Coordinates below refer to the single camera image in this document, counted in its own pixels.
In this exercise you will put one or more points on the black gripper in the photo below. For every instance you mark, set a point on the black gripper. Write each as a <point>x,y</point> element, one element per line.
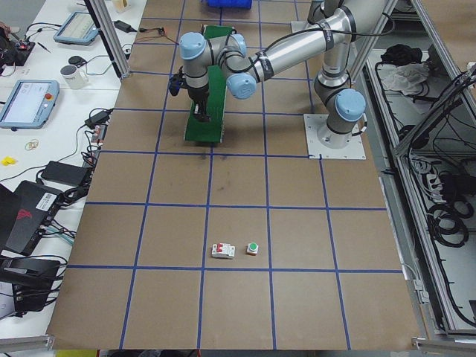
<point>197,94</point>

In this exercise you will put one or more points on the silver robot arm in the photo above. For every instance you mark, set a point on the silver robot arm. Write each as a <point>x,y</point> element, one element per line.
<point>320,9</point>
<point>332,27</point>

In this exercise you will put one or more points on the green conveyor belt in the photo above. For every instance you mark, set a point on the green conveyor belt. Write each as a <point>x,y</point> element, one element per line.
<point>210,100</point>

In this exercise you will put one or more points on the blue plastic bin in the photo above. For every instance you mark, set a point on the blue plastic bin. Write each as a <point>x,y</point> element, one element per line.
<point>240,4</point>

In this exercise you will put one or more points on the white mug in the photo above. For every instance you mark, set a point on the white mug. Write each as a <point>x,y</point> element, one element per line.
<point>75,77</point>

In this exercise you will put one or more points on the white red circuit breaker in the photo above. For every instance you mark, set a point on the white red circuit breaker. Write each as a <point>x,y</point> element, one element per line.
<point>223,251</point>

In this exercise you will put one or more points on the green push button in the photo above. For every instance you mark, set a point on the green push button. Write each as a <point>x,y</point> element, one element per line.
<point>252,249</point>

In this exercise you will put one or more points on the far teach pendant tablet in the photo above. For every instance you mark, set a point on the far teach pendant tablet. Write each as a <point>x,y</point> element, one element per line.
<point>78,29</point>

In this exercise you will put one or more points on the teach pendant tablet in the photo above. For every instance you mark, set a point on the teach pendant tablet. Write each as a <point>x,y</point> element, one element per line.
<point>78,29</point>
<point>30,104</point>

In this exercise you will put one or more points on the black power adapter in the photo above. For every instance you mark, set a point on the black power adapter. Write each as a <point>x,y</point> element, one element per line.
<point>66,173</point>

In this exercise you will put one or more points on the near teach pendant tablet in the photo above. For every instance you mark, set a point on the near teach pendant tablet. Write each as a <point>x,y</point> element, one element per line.
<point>30,104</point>

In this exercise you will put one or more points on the yellow small object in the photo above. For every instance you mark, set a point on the yellow small object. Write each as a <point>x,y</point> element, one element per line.
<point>6,161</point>

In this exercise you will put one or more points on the white crumpled cloth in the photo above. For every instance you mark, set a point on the white crumpled cloth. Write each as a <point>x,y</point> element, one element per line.
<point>407,79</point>

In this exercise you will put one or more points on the black small computer box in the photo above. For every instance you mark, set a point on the black small computer box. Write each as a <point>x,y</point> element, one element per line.
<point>32,281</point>

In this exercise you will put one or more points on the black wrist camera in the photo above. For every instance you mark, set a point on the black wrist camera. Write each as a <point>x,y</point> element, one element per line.
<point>177,82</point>

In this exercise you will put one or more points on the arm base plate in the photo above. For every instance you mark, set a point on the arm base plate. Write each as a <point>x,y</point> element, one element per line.
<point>298,26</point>
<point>322,143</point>

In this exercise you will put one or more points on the aluminium frame post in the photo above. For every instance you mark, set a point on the aluminium frame post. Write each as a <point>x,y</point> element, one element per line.
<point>103,22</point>

